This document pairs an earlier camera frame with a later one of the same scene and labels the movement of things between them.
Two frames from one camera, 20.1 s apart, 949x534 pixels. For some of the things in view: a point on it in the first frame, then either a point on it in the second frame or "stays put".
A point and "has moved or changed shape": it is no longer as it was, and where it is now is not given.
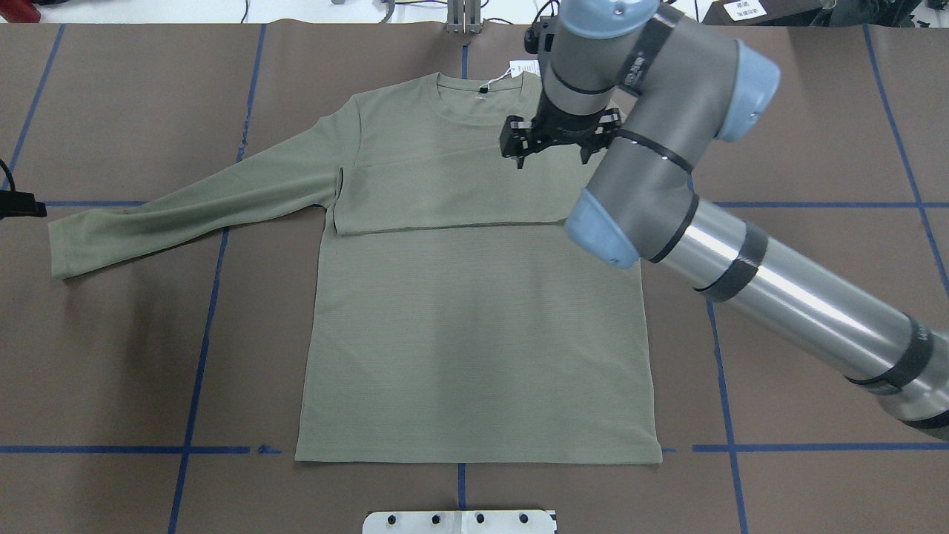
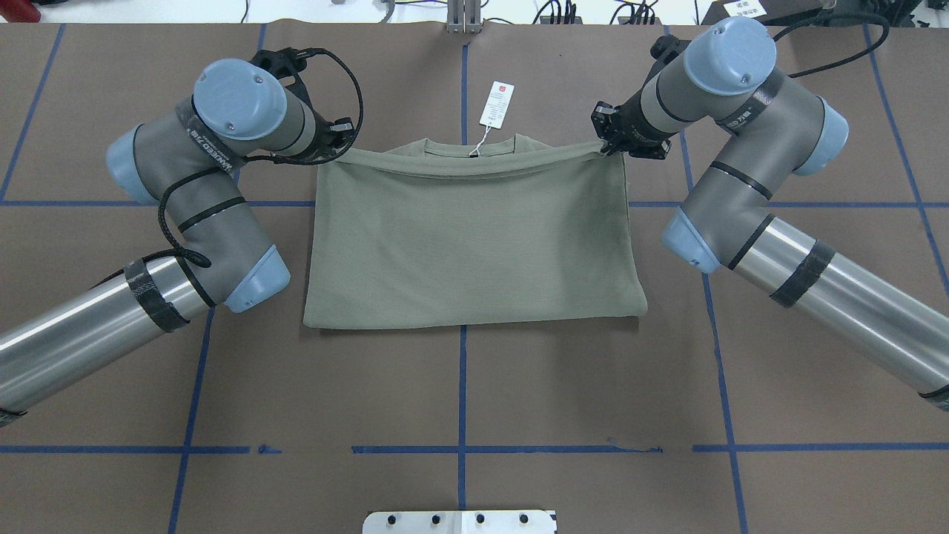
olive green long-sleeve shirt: (447, 314) has moved or changed shape
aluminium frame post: (455, 17) stays put
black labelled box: (765, 12) stays put
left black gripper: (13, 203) -> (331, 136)
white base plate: (459, 522) stays put
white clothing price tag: (517, 67) -> (494, 110)
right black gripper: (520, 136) -> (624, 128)
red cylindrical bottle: (20, 11) stays put
